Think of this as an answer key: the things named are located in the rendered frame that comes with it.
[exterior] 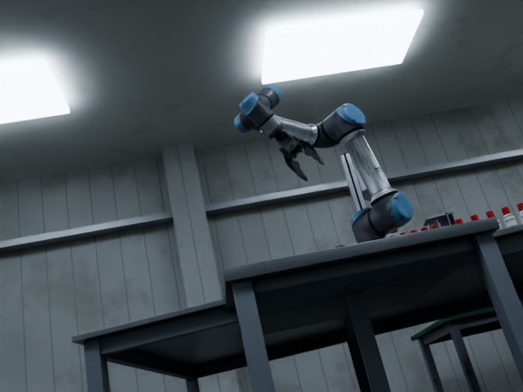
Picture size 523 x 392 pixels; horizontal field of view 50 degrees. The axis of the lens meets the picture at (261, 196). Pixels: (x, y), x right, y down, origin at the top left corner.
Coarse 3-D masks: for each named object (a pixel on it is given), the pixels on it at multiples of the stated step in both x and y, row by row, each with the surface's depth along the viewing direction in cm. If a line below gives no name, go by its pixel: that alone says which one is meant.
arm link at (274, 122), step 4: (272, 116) 195; (276, 116) 197; (272, 120) 195; (276, 120) 196; (264, 124) 195; (268, 124) 195; (272, 124) 195; (276, 124) 195; (280, 124) 197; (260, 128) 197; (264, 128) 196; (268, 128) 195; (272, 128) 195; (276, 128) 196; (264, 132) 198; (268, 132) 196; (272, 132) 196
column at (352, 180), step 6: (342, 156) 270; (348, 156) 270; (342, 162) 269; (348, 162) 269; (348, 168) 269; (348, 174) 267; (354, 174) 266; (348, 180) 266; (354, 180) 265; (354, 186) 265; (354, 192) 263; (360, 192) 262; (354, 198) 262; (360, 198) 261; (354, 204) 264; (360, 204) 261
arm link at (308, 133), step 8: (240, 112) 212; (240, 120) 211; (248, 120) 209; (280, 120) 218; (288, 120) 222; (240, 128) 213; (248, 128) 213; (256, 128) 214; (288, 128) 220; (296, 128) 223; (304, 128) 226; (312, 128) 229; (320, 128) 230; (296, 136) 224; (304, 136) 226; (312, 136) 228; (320, 136) 229; (312, 144) 230; (320, 144) 231; (328, 144) 231; (336, 144) 232
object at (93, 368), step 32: (192, 320) 207; (224, 320) 205; (352, 320) 202; (416, 320) 328; (96, 352) 207; (128, 352) 239; (288, 352) 332; (352, 352) 325; (96, 384) 202; (192, 384) 332; (384, 384) 188
